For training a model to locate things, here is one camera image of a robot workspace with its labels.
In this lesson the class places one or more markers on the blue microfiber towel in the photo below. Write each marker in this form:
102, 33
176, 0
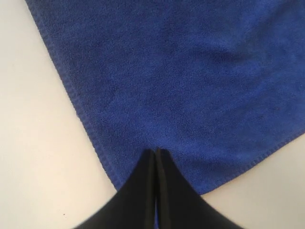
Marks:
220, 84

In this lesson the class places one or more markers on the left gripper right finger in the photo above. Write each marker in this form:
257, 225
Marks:
178, 204

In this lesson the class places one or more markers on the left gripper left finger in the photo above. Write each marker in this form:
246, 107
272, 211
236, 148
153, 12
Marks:
133, 206

